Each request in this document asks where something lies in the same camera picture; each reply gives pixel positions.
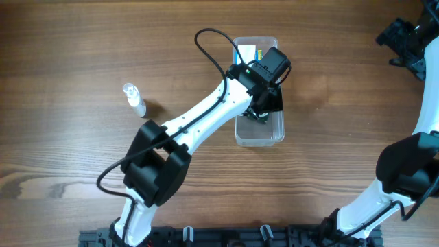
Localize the white green Panadol box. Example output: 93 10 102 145
235 45 257 64

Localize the clear plastic container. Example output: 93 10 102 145
234 36 285 147

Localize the white spray bottle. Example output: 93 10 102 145
123 83 147 117

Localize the dark green square box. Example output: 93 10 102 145
243 111 270 124

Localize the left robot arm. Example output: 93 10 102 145
112 61 291 246

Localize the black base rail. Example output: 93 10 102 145
78 224 384 247

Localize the blue medicine box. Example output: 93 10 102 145
234 49 263 64

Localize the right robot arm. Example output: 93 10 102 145
316 0 438 246

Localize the left black cable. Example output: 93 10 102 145
95 27 248 244

